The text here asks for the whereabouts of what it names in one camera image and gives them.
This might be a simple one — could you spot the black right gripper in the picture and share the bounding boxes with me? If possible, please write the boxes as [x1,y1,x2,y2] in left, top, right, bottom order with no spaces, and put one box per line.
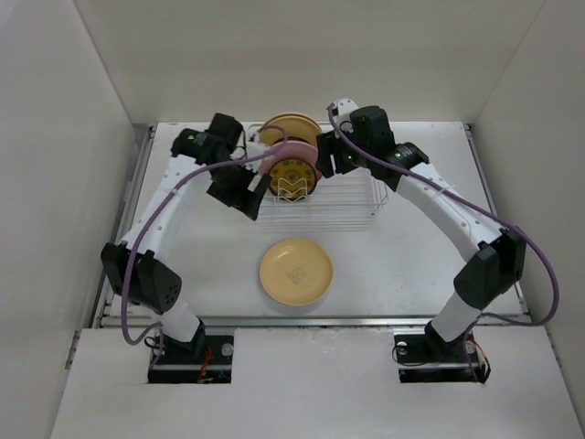
[314,124,373,178]

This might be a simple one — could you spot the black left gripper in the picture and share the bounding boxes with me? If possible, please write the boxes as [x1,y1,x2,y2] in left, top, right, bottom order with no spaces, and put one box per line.
[210,156,271,220]

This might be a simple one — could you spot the brown patterned small plate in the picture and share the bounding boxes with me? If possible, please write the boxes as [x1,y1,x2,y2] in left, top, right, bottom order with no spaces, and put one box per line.
[269,159,318,201]

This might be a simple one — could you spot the yellow plate with logo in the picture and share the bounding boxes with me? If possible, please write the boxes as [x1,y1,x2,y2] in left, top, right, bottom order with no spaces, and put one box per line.
[259,238,335,307]

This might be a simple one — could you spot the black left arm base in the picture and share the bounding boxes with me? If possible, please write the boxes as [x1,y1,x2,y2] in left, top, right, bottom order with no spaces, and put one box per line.
[144,334,235,384]

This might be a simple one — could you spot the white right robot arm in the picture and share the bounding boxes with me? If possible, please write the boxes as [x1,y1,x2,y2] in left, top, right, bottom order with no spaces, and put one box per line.
[316,98,527,360]

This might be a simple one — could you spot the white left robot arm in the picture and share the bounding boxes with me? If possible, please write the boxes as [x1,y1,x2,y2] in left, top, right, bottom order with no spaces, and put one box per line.
[101,113,270,363]

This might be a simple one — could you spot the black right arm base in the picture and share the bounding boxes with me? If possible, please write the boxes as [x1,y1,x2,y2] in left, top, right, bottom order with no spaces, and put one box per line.
[391,333,492,384]

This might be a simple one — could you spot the pink plastic plate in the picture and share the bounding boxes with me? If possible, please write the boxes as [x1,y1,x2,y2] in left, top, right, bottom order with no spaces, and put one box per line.
[259,140,318,174]

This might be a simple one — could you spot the yellow rear plate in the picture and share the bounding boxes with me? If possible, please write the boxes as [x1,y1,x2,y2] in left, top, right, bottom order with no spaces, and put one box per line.
[259,112,322,146]

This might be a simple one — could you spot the white foam front board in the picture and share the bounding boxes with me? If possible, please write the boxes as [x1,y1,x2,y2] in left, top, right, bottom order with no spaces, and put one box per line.
[52,327,582,438]

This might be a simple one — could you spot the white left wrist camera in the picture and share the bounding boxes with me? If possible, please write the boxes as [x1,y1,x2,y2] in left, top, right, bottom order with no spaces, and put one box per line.
[243,142,270,158]

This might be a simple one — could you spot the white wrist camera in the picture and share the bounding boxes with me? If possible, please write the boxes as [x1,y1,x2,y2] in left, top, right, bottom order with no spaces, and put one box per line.
[331,97,358,125]
[243,142,270,158]

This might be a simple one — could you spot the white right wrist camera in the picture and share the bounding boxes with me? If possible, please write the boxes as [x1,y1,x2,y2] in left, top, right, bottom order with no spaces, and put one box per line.
[331,97,358,125]

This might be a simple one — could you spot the white wire dish rack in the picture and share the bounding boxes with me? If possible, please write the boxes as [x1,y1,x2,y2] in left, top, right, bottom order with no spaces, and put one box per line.
[241,121,389,234]

